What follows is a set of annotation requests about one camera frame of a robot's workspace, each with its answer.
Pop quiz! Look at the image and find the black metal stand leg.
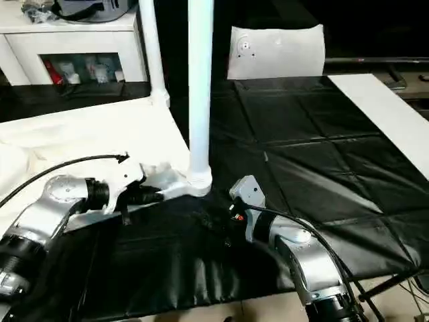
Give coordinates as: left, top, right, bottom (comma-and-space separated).
355, 271, 429, 303

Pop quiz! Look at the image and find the grey clutter on cabinet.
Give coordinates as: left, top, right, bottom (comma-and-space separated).
20, 0, 139, 23

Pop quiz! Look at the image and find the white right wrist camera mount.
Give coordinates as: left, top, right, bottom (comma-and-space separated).
229, 175, 267, 223

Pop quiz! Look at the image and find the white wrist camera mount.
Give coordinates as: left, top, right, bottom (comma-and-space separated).
99, 161, 145, 214
229, 175, 267, 223

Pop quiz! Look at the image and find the white plastic table leg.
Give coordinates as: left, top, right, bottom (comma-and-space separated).
185, 0, 215, 190
137, 0, 171, 109

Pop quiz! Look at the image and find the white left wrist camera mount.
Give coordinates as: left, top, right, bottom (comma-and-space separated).
99, 161, 145, 214

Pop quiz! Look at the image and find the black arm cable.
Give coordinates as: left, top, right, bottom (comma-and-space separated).
0, 154, 129, 206
244, 204, 380, 319

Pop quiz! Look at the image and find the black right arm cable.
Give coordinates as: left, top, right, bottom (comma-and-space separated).
244, 204, 380, 319

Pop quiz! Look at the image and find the white flat board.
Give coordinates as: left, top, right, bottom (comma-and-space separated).
327, 74, 429, 182

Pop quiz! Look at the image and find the red bottle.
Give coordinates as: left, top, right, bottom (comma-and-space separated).
44, 59, 65, 84

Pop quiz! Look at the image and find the white plastic table top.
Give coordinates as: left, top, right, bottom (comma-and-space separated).
0, 98, 214, 237

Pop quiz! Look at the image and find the white cushion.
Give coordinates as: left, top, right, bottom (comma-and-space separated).
227, 24, 326, 81

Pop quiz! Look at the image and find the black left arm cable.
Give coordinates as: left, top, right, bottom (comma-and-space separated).
0, 154, 129, 206

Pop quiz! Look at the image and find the black work mat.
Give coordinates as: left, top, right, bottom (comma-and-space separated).
0, 75, 429, 319

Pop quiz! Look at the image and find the white cabinet with glass doors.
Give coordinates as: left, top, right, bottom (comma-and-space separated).
0, 0, 149, 88

